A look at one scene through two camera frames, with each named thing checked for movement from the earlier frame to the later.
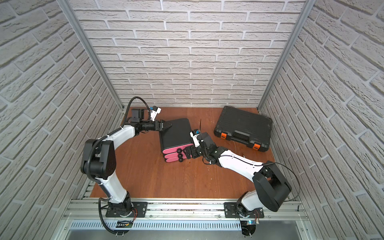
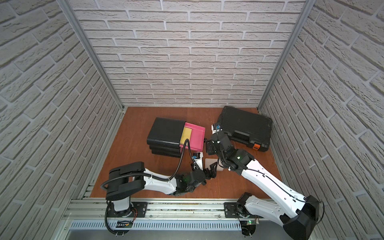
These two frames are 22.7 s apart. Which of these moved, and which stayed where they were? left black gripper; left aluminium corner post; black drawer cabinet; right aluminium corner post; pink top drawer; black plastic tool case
Moved: black drawer cabinet; pink top drawer; left black gripper
Stayed: right aluminium corner post; left aluminium corner post; black plastic tool case
